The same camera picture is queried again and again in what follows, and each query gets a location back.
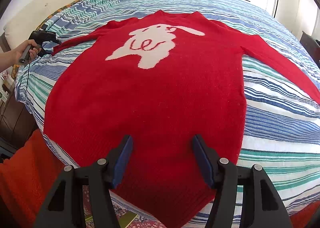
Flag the patterned oriental rug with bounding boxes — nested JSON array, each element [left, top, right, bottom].
[[82, 185, 165, 228]]

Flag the cream padded headboard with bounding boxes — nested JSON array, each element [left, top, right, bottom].
[[1, 0, 79, 52]]

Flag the dark wooden dresser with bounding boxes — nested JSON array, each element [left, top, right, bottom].
[[300, 31, 320, 67]]

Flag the orange red fleece blanket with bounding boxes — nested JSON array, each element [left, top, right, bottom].
[[1, 129, 65, 227]]

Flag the red sweater with white rabbit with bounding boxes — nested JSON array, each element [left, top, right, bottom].
[[44, 11, 319, 227]]

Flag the blue green striped bedspread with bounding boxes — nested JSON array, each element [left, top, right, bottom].
[[15, 0, 319, 223]]

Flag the black cable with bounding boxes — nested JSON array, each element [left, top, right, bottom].
[[24, 62, 32, 98]]

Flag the person's left forearm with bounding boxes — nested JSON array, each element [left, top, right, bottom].
[[0, 51, 16, 72]]

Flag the person's left hand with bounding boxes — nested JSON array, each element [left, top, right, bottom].
[[12, 39, 41, 64]]

